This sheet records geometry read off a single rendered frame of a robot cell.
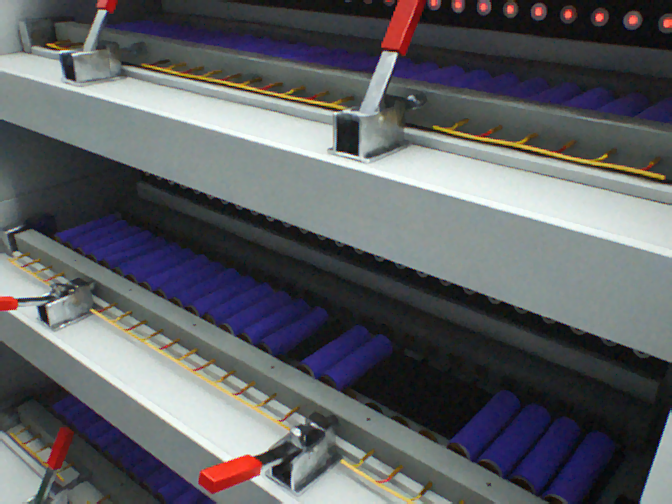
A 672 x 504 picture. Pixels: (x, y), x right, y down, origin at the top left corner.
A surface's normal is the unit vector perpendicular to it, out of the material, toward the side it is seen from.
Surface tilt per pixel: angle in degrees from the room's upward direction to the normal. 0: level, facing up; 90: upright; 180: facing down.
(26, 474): 18
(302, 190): 108
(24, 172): 90
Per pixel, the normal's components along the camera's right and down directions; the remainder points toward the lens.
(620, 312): -0.65, 0.35
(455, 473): 0.00, -0.89
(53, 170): 0.76, 0.29
